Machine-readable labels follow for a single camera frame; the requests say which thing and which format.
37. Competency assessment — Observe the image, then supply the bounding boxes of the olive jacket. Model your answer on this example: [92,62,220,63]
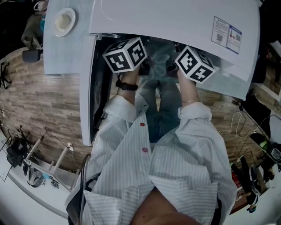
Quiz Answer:
[21,12,46,50]

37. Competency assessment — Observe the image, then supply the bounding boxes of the white plate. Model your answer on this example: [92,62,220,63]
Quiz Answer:
[53,7,76,37]

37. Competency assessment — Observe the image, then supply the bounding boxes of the black wristband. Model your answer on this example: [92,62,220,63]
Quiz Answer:
[115,80,139,91]

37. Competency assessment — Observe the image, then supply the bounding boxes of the black green backpack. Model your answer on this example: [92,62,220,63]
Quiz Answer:
[250,133,275,159]

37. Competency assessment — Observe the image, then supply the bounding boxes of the white microwave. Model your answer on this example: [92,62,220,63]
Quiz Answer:
[80,0,264,147]

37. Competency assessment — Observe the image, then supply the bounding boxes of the black cable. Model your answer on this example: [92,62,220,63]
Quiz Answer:
[79,153,92,220]

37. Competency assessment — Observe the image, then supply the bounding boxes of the pale striped shirt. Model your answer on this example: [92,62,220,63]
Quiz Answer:
[65,95,238,225]

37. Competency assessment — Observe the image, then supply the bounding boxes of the plain white table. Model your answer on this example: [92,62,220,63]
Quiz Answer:
[0,131,81,220]

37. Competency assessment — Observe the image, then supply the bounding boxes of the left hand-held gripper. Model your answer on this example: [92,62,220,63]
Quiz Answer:
[102,36,152,76]

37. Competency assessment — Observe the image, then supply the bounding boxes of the person's chest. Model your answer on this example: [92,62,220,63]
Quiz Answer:
[131,186,202,225]

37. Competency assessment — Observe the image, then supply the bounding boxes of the black office chair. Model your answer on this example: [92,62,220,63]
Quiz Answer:
[22,49,43,64]

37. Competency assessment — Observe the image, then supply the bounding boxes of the person's right forearm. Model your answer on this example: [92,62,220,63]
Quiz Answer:
[177,71,201,107]

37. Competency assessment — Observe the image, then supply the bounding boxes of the thin gold bracelet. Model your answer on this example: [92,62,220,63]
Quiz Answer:
[181,94,199,104]

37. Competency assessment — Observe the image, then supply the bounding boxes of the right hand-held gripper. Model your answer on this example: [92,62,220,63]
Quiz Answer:
[167,45,217,84]

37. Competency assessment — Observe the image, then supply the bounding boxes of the person's left forearm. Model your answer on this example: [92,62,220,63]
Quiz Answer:
[116,69,141,104]

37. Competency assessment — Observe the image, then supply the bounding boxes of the blue jeans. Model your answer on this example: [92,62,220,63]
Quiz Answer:
[136,80,183,143]

